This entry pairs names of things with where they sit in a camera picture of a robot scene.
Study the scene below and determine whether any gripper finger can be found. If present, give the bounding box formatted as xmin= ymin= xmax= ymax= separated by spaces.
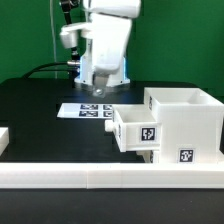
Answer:
xmin=93 ymin=75 xmax=108 ymax=97

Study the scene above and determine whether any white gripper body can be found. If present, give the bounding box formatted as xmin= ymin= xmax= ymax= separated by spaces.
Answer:
xmin=59 ymin=9 xmax=133 ymax=76

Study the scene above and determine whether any white drawer box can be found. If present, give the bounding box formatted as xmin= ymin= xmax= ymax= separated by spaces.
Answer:
xmin=105 ymin=104 xmax=161 ymax=152
xmin=137 ymin=150 xmax=160 ymax=164

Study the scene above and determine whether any white drawer cabinet frame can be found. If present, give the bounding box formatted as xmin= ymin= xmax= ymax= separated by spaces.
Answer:
xmin=144 ymin=88 xmax=224 ymax=164

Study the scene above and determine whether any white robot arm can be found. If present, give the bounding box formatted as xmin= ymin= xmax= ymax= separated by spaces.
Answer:
xmin=60 ymin=0 xmax=141 ymax=97

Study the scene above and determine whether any flat tag sheet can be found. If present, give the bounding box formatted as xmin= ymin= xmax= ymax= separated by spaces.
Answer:
xmin=57 ymin=103 xmax=112 ymax=119

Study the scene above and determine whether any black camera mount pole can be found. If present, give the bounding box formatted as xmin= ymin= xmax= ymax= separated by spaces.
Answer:
xmin=59 ymin=0 xmax=82 ymax=68

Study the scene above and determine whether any black cable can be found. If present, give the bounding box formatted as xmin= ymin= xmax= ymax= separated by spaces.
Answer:
xmin=22 ymin=61 xmax=78 ymax=80

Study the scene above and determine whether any white left fence rail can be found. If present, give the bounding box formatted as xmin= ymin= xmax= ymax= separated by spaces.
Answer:
xmin=0 ymin=127 xmax=9 ymax=155

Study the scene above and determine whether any white fence rail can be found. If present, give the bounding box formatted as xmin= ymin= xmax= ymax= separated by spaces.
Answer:
xmin=0 ymin=127 xmax=9 ymax=155
xmin=0 ymin=163 xmax=224 ymax=189

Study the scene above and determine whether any white front fence rail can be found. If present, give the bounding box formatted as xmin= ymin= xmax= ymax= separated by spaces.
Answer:
xmin=0 ymin=163 xmax=224 ymax=189

